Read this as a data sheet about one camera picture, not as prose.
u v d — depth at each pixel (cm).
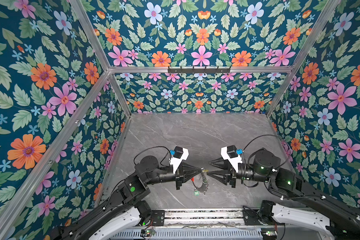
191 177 54
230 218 75
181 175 49
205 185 57
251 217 73
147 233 70
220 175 49
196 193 68
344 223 40
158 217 74
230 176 47
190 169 53
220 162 54
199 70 93
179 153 49
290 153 96
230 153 45
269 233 70
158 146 43
